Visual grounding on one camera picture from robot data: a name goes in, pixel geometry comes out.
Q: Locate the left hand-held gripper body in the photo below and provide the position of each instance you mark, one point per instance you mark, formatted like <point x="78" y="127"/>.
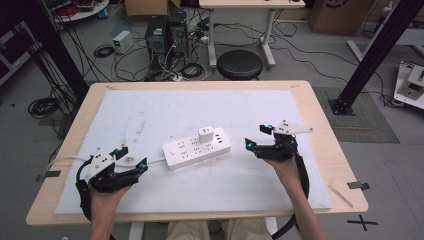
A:
<point x="106" y="181"/>

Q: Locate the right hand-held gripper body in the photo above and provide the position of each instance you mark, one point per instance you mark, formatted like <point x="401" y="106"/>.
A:
<point x="283" y="150"/>

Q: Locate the white charger plug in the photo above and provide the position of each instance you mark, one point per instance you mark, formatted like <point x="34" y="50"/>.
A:
<point x="205" y="135"/>

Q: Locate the white power strip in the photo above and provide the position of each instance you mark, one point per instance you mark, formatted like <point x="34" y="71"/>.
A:
<point x="186" y="153"/>

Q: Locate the person's left hand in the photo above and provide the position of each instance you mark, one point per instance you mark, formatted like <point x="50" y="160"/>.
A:
<point x="103" y="203"/>

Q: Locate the person's right hand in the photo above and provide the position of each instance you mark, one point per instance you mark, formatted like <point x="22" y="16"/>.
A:
<point x="288" y="173"/>

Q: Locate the white foam mat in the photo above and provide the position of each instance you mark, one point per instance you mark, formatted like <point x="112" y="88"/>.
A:
<point x="233" y="110"/>

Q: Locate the light wooden table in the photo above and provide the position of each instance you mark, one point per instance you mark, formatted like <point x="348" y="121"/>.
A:
<point x="310" y="110"/>

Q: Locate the grey tape piece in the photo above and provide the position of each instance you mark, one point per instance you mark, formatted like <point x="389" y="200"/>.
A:
<point x="357" y="185"/>
<point x="50" y="174"/>

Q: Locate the black round stool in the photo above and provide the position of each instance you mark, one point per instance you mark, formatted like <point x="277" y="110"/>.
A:
<point x="239" y="64"/>

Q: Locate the thin wooden stick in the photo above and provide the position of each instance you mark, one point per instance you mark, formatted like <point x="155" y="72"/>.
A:
<point x="340" y="196"/>

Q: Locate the person's beige trousers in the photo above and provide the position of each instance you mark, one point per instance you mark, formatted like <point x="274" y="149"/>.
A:
<point x="186" y="231"/>

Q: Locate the grey floor mat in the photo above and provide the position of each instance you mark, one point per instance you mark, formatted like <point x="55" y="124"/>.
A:
<point x="366" y="120"/>

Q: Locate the white power supply box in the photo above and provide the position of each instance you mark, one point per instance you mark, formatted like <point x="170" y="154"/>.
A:
<point x="122" y="41"/>

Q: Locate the dark computer tower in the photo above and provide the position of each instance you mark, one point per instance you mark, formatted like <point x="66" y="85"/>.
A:
<point x="156" y="40"/>
<point x="178" y="33"/>

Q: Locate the white-legged desk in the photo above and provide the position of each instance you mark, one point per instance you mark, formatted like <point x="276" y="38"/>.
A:
<point x="250" y="3"/>

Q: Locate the large cardboard box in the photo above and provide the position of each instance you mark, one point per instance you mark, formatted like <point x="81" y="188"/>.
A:
<point x="340" y="15"/>

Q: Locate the white device on stand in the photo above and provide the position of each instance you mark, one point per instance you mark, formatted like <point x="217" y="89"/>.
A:
<point x="411" y="83"/>

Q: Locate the round white table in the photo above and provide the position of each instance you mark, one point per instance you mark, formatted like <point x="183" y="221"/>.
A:
<point x="86" y="11"/>

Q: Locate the small cardboard box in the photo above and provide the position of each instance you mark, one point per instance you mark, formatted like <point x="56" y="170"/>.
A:
<point x="146" y="6"/>

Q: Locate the black aluminium post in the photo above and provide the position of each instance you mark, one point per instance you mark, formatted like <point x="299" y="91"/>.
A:
<point x="50" y="43"/>
<point x="376" y="50"/>

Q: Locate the grey metal frame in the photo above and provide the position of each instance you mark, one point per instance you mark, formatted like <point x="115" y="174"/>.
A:
<point x="13" y="63"/>

